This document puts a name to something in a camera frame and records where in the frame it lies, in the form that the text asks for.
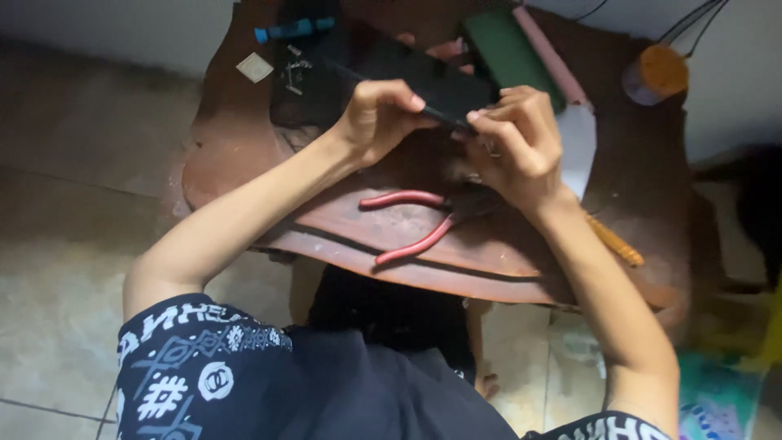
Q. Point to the person's right hand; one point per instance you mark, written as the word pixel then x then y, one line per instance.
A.
pixel 525 153

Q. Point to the person's black shorts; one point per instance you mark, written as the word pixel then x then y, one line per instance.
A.
pixel 391 321

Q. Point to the person's right fingers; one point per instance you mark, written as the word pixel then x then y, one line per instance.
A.
pixel 507 107

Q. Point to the round brown table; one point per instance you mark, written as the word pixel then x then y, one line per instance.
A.
pixel 427 244

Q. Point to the black phone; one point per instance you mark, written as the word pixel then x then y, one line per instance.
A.
pixel 421 73

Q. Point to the green box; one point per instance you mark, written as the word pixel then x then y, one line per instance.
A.
pixel 510 55

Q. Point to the person's foot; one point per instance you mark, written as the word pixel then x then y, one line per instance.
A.
pixel 486 386

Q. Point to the black work mat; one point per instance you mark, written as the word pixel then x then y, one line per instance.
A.
pixel 305 79

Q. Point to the person's dark patterned shirt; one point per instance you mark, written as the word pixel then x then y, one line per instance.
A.
pixel 275 379

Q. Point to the group of small screws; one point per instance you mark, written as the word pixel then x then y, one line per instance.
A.
pixel 296 70

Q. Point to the white paper sheet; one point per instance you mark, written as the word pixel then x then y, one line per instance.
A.
pixel 579 146

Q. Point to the pink tube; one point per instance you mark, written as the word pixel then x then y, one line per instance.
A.
pixel 550 55

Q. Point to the person's left hand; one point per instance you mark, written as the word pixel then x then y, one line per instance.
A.
pixel 366 119

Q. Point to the colourful printed bag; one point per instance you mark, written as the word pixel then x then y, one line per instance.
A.
pixel 718 397

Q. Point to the white square pad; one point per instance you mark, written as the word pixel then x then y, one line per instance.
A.
pixel 255 67

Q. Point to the orange lidded jar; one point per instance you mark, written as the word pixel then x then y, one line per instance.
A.
pixel 657 74

